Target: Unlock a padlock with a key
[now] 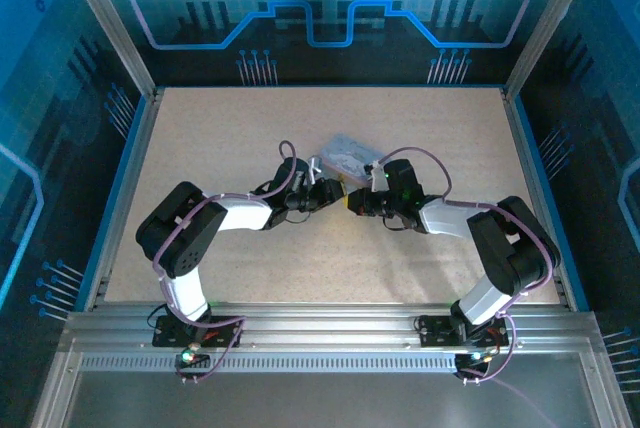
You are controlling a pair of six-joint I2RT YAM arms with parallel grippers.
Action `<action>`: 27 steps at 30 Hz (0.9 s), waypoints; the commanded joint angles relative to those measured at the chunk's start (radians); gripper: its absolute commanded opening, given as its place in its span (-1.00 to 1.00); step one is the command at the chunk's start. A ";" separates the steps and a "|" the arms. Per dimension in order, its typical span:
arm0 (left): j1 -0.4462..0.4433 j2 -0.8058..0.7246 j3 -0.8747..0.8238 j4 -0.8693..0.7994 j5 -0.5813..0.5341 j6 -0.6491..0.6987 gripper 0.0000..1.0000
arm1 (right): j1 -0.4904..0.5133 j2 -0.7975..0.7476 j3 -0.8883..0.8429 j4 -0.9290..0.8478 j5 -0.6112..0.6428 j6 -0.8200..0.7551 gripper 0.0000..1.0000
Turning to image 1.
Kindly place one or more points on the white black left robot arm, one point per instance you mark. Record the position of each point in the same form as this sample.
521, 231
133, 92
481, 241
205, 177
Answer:
240, 213

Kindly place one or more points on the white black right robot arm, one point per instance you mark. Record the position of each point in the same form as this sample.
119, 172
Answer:
445, 220

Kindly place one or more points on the cartoon print tin box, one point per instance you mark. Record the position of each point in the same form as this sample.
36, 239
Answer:
345, 153

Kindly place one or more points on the small lit circuit board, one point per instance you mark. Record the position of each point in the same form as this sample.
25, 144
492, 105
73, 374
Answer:
190, 357
475, 358

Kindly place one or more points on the grey metal sheet panel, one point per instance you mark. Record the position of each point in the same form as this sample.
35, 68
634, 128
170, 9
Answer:
325, 403

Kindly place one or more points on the aluminium front mounting rail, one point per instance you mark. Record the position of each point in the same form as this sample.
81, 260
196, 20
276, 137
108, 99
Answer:
325, 323

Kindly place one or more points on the aluminium side rail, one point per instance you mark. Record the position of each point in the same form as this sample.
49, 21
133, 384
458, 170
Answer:
540, 198
125, 198

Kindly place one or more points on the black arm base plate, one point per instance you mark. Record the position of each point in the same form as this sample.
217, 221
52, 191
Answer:
435, 330
170, 333

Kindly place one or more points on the aluminium frame post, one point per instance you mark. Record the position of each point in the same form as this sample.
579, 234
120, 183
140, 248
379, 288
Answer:
105, 18
550, 18

